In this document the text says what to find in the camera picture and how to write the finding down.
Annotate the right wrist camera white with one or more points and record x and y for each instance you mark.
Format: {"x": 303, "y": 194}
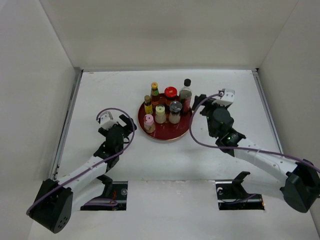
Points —
{"x": 225, "y": 97}

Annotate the red cap sauce jar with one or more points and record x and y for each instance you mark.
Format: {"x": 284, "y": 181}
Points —
{"x": 170, "y": 94}

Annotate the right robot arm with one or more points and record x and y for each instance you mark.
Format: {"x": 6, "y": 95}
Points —
{"x": 299, "y": 177}

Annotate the pink cap shaker bottle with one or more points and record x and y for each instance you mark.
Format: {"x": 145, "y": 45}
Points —
{"x": 149, "y": 123}

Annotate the cream cap shaker bottle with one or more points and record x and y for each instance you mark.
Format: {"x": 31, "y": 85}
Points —
{"x": 160, "y": 114}

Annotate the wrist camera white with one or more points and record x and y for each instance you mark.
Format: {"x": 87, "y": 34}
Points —
{"x": 106, "y": 120}
{"x": 225, "y": 97}

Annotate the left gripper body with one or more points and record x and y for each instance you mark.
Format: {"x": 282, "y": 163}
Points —
{"x": 103, "y": 131}

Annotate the red round tray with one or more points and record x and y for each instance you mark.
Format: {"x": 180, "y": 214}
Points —
{"x": 166, "y": 131}

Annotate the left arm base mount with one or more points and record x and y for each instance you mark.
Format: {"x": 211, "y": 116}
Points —
{"x": 112, "y": 196}

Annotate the clear cap pepper grinder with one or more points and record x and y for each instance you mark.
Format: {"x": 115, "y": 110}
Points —
{"x": 175, "y": 112}

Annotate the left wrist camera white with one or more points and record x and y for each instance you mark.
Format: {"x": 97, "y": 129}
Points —
{"x": 106, "y": 120}

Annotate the yellow label oil bottle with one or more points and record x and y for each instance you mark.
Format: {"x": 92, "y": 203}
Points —
{"x": 148, "y": 108}

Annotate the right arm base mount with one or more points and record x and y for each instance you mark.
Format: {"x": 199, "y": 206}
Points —
{"x": 231, "y": 195}

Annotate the yellow cap red sauce bottle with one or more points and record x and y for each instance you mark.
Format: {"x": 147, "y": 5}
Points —
{"x": 154, "y": 95}

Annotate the dark soy sauce bottle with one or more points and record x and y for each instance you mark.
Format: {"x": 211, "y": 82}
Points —
{"x": 185, "y": 96}

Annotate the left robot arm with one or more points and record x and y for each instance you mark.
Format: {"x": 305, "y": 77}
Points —
{"x": 57, "y": 199}

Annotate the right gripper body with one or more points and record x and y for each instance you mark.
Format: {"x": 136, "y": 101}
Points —
{"x": 208, "y": 111}

